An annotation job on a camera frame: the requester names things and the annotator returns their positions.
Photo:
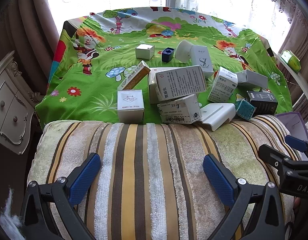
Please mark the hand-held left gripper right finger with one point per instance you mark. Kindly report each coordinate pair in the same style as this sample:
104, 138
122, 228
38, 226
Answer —
218, 177

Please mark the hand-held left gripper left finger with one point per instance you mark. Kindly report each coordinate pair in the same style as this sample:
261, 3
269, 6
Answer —
85, 177

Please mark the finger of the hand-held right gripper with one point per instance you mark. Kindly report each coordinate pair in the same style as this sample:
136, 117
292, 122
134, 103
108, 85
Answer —
296, 141
271, 155

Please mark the purple cardboard box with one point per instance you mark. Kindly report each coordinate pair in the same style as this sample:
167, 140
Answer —
295, 127

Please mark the black box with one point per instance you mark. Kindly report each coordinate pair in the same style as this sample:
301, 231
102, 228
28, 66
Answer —
262, 101

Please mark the teal box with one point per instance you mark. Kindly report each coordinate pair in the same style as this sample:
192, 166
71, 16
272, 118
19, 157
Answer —
245, 108

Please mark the white plastic holder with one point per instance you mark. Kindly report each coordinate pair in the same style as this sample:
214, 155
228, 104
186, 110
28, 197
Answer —
217, 116

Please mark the grey and white box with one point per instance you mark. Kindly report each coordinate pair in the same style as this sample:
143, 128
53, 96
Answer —
252, 78

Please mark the white medicine box green print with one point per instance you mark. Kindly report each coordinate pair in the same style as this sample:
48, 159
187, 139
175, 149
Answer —
179, 111

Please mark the white and blue medicine box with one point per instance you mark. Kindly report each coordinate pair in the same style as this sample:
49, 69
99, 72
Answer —
222, 85

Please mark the white box with small logo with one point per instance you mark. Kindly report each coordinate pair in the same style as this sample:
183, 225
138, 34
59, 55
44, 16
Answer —
130, 105

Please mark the large white medicine box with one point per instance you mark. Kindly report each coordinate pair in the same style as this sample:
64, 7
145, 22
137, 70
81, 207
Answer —
180, 81

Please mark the cream cardboard box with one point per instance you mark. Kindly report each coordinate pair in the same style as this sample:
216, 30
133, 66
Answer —
152, 90

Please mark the orange and white medicine box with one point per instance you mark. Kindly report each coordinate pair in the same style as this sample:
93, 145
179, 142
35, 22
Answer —
134, 76

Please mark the white box with monogram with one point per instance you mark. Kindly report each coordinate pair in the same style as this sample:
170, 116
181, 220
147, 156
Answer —
202, 60

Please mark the white curved plastic piece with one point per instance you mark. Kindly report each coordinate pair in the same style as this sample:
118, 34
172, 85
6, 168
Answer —
182, 51

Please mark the dark blue plastic block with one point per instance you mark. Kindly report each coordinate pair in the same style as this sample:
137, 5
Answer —
167, 56

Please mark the small plain white box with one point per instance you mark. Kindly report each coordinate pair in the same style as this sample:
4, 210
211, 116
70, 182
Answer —
144, 52

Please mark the striped towel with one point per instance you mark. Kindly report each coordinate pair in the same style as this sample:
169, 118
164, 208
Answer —
154, 167

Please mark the green tissue pack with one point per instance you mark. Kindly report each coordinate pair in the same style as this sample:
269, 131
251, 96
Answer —
291, 61

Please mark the white fluffy tuft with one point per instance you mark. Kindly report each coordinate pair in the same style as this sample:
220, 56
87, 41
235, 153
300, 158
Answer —
9, 217

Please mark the cream carved cabinet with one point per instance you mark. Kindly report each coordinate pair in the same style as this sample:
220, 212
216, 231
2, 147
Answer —
9, 110

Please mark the brown curtain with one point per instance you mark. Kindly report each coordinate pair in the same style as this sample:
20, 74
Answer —
301, 37
31, 30

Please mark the green cartoon printed tablecloth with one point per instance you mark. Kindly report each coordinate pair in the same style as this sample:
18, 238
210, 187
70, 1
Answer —
106, 62

